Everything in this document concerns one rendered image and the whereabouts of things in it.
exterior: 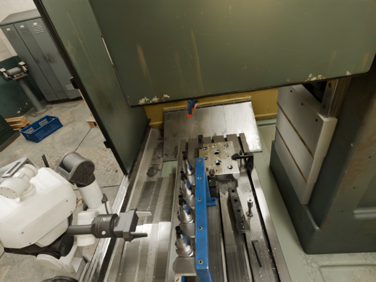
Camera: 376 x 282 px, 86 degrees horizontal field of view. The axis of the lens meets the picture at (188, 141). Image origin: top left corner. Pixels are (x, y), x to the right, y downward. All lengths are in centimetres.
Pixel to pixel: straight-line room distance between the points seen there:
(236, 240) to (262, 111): 149
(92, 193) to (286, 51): 98
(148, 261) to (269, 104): 173
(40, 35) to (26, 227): 499
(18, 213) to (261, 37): 94
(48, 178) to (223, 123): 149
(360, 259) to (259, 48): 122
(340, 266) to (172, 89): 125
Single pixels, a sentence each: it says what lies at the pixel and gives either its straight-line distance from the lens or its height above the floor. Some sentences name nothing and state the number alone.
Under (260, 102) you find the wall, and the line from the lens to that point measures 220.
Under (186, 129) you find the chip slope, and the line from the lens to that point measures 200.
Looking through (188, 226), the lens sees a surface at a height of 122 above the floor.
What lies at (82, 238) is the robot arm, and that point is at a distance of 94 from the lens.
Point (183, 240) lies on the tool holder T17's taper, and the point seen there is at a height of 128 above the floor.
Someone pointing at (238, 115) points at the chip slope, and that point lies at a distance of 205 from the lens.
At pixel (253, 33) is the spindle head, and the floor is 175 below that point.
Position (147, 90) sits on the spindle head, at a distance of 60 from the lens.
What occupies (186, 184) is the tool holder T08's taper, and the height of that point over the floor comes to 127.
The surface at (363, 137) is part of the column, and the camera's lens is 81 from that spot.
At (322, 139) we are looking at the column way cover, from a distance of 91.
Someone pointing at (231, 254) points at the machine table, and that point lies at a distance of 105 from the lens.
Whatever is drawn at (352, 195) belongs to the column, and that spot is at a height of 113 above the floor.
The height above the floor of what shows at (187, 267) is 122.
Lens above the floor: 187
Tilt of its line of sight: 37 degrees down
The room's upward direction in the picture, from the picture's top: 12 degrees counter-clockwise
